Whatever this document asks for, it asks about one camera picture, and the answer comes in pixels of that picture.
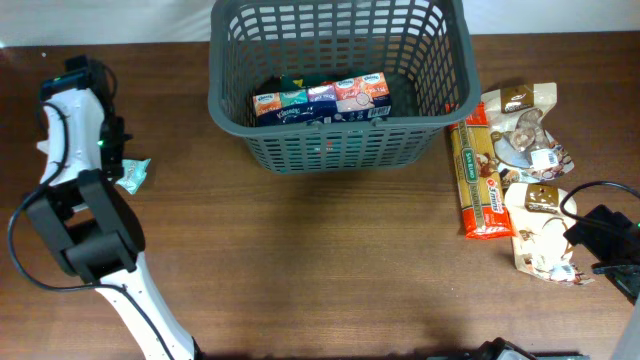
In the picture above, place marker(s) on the grey plastic basket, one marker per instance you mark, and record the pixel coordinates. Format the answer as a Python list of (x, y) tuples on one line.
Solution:
[(422, 47)]

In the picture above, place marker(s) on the green Nescafe coffee bag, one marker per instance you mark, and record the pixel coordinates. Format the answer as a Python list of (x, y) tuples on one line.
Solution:
[(285, 83)]

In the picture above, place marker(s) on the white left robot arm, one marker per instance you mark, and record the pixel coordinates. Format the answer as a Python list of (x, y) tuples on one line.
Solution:
[(86, 225)]

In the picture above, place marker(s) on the teal wet wipes pack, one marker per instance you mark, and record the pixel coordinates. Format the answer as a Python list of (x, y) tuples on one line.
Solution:
[(135, 172)]

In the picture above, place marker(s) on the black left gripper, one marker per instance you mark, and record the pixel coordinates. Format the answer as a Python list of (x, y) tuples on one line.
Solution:
[(116, 163)]

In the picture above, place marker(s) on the San Remo spaghetti pack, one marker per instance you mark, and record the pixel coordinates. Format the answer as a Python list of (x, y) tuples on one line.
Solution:
[(484, 213)]

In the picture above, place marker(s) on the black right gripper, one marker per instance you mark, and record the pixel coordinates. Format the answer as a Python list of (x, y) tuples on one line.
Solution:
[(615, 270)]

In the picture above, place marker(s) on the Kleenex tissue multipack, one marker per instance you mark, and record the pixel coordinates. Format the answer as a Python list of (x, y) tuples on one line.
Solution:
[(355, 98)]

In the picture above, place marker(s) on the coconut pouch beige brown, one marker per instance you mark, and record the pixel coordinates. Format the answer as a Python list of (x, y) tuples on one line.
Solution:
[(539, 246)]

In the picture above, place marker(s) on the mushroom pouch beige brown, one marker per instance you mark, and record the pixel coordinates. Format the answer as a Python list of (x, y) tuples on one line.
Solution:
[(525, 152)]

